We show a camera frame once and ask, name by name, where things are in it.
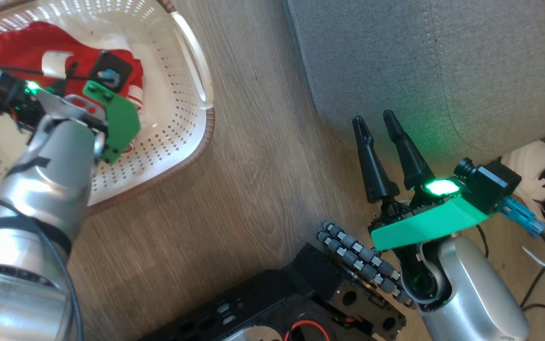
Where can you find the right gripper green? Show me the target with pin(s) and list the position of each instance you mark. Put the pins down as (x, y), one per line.
(428, 225)

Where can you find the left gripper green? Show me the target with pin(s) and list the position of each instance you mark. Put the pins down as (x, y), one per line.
(120, 123)

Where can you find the red cloth garment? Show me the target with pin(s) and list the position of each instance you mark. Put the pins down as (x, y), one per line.
(21, 47)

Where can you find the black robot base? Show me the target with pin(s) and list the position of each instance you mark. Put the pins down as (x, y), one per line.
(277, 303)

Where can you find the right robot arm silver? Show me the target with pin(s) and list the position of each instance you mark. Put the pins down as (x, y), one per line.
(471, 293)

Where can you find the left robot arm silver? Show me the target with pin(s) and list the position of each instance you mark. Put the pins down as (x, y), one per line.
(49, 175)

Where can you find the grey fabric sofa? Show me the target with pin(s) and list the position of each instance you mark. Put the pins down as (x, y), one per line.
(442, 61)

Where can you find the white perforated laundry basket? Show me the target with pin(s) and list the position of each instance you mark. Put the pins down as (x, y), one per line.
(173, 109)

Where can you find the omni wheel with rollers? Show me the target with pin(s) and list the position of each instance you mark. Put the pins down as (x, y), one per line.
(362, 260)

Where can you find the white shoe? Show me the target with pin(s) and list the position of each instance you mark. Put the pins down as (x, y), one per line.
(530, 161)

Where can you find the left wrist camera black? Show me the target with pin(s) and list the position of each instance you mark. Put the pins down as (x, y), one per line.
(104, 64)

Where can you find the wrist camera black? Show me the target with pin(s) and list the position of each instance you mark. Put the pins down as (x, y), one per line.
(490, 184)
(104, 64)

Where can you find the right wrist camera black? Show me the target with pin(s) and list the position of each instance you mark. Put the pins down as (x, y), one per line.
(490, 184)

